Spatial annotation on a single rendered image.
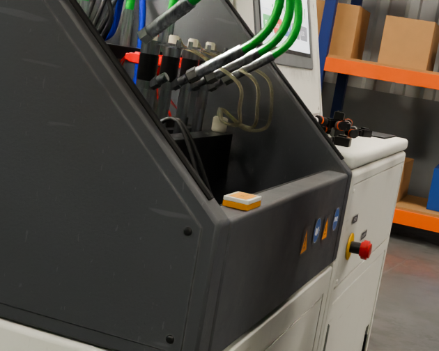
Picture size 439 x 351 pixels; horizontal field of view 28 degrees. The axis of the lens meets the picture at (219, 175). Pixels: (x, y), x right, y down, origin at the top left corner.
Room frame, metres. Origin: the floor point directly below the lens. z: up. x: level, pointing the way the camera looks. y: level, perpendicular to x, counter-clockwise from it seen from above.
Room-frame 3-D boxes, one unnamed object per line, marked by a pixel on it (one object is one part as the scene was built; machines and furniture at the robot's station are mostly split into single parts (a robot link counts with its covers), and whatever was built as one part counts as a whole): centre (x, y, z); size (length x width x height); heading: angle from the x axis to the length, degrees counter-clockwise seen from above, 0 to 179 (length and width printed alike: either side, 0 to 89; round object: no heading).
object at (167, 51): (1.34, 0.09, 1.01); 0.05 x 0.03 x 0.21; 72
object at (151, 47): (1.26, 0.12, 1.01); 0.05 x 0.03 x 0.21; 72
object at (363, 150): (1.88, -0.23, 0.97); 0.70 x 0.22 x 0.03; 162
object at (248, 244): (1.19, -0.10, 0.87); 0.62 x 0.04 x 0.16; 162
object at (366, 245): (1.60, -0.28, 0.80); 0.05 x 0.04 x 0.05; 162
